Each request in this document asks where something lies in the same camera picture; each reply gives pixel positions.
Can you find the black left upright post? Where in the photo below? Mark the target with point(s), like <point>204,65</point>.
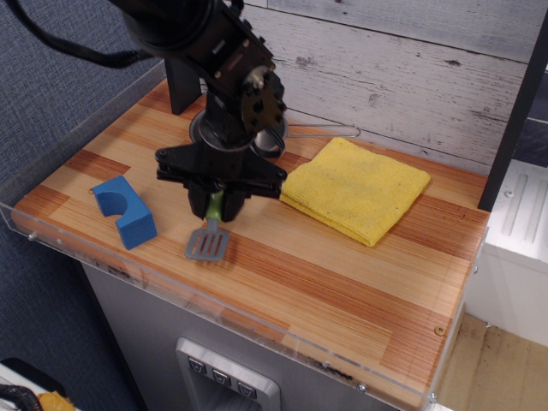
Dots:
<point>183,83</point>

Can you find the steel pan with wire handle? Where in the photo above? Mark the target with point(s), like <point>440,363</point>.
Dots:
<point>267,143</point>

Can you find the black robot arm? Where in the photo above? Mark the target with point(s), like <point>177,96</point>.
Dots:
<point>244,100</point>

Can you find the grey toy fridge cabinet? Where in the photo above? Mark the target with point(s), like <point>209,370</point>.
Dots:
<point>147,327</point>

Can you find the clear acrylic table guard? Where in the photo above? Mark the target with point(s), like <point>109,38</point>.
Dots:
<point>377,319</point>

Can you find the silver ice dispenser panel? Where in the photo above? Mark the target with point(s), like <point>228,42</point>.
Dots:
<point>215,382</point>

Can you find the black upright post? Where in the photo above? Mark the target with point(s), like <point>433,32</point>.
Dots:
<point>183,83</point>
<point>517,119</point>

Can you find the black right upright post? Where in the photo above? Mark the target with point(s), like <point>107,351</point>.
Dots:
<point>517,119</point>

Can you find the folded yellow cloth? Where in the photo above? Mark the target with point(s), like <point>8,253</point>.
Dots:
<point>354,191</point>

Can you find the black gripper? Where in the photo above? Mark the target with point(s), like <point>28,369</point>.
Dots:
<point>203,170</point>

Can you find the yellow object at corner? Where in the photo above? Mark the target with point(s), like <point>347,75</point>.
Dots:
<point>53,401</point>

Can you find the white toy sink unit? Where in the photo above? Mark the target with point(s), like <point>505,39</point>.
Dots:
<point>508,286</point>

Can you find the blue wooden arch block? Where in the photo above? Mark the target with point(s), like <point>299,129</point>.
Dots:
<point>135,223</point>

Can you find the green handled grey spatula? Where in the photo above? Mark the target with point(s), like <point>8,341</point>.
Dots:
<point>211,242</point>

